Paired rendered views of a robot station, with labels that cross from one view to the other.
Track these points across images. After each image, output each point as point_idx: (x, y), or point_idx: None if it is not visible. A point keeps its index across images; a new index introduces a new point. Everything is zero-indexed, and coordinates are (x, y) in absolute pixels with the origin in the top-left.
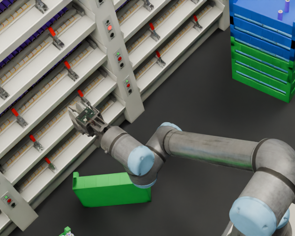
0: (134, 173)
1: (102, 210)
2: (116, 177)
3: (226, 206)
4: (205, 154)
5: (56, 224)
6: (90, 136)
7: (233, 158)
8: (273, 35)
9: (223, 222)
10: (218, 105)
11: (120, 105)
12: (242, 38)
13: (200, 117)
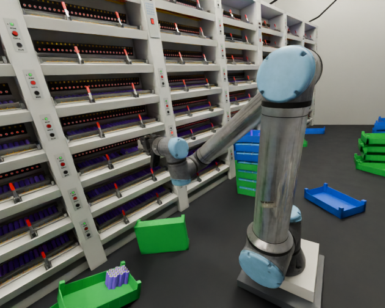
0: (172, 151)
1: (153, 255)
2: (165, 220)
3: None
4: (227, 127)
5: (117, 265)
6: (154, 207)
7: (250, 104)
8: (257, 148)
9: None
10: (231, 203)
11: (175, 195)
12: (241, 159)
13: (220, 208)
